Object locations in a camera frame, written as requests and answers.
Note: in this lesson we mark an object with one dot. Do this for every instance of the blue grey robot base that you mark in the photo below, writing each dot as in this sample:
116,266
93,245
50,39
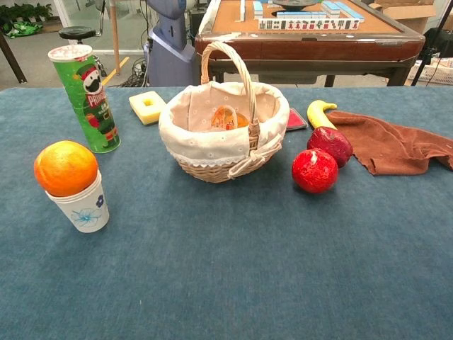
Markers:
170,49

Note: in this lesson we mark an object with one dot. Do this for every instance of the wicker basket with cloth liner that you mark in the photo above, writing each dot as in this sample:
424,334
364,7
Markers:
212,145

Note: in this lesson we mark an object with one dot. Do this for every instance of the translucent orange toy fruit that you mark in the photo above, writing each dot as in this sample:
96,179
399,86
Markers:
226,119

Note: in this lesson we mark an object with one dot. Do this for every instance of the blue felt table cover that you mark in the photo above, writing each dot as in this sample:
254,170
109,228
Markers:
226,255

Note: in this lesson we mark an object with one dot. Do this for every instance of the red flat pad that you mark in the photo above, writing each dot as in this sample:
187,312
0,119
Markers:
296,120

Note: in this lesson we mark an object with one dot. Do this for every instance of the bright red apple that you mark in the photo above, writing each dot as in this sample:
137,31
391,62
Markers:
314,171

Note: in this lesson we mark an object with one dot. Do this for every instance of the yellow banana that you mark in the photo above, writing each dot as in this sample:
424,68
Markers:
316,113

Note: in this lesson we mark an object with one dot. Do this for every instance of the yellow foam block with hole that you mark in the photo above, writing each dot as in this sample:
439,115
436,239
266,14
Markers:
139,108

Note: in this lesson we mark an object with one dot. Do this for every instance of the dark red apple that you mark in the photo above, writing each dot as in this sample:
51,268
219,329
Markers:
332,144

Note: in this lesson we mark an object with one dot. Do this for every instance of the white paper cup blue flower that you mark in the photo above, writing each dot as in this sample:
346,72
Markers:
86,212

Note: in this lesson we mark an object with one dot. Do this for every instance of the brown mahjong table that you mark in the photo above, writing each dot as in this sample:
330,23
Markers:
308,47

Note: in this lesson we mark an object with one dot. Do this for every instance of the green Pringles can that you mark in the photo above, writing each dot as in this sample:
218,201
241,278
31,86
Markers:
92,102

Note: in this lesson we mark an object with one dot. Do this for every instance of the brown towel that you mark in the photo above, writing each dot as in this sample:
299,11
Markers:
389,148

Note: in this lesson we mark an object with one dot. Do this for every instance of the row of mahjong tiles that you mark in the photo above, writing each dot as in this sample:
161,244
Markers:
308,24

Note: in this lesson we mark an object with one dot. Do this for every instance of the wooden pole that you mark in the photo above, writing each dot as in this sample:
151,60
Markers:
115,35

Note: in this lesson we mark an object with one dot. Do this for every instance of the black dish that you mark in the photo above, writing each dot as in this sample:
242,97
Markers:
295,3

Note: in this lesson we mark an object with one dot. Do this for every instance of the black round stool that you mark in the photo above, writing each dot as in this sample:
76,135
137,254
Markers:
77,33

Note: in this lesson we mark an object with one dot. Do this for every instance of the white plastic crate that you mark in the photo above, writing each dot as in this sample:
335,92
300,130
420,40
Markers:
439,73

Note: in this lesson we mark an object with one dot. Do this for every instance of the black tripod stand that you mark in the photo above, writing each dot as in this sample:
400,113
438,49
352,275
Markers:
429,47

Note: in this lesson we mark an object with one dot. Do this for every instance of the cardboard box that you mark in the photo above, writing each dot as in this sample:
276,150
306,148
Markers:
407,12

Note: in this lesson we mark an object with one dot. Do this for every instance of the dark table leg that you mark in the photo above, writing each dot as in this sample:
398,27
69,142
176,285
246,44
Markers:
11,60

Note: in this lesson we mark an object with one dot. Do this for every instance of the green bag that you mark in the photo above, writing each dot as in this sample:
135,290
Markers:
21,29

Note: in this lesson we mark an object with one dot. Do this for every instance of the green potted plants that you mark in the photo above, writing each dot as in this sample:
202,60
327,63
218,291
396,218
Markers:
24,12

